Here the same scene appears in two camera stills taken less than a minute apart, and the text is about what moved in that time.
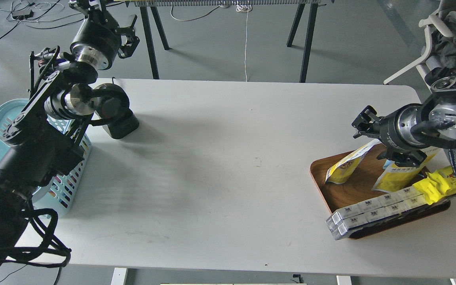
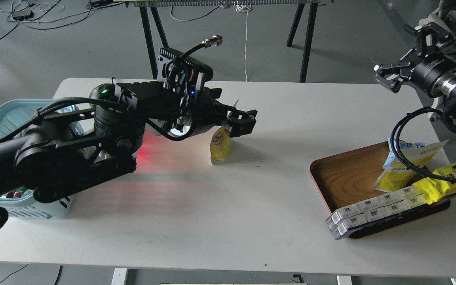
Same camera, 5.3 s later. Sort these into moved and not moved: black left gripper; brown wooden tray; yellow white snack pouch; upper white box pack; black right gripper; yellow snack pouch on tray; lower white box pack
Moved: black right gripper; yellow white snack pouch; black left gripper
Not moved: lower white box pack; brown wooden tray; upper white box pack; yellow snack pouch on tray
